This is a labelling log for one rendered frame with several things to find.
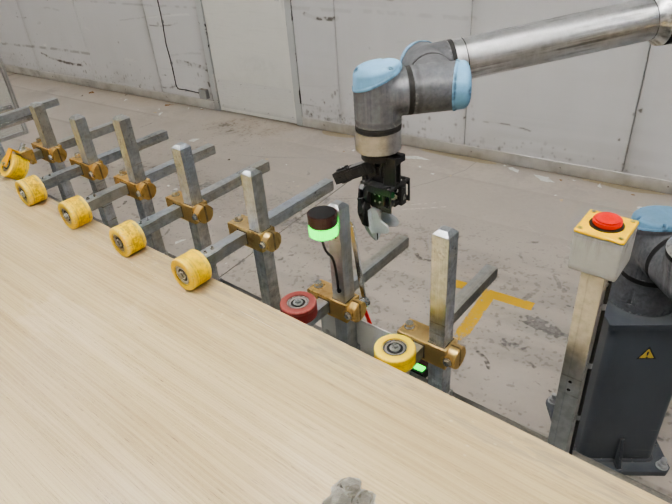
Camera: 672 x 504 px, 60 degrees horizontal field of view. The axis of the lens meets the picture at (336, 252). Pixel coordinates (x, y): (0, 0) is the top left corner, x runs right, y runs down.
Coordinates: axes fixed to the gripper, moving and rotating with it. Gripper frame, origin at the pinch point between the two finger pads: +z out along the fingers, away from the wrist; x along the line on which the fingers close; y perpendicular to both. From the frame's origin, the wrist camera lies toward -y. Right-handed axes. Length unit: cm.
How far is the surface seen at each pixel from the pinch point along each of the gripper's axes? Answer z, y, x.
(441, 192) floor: 101, -93, 194
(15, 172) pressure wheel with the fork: 8, -128, -22
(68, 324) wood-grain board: 10, -43, -52
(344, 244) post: -1.3, -1.3, -8.5
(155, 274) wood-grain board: 10, -43, -29
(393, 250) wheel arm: 14.9, -5.6, 15.5
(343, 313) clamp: 16.0, -1.4, -10.5
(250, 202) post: -4.3, -27.8, -9.7
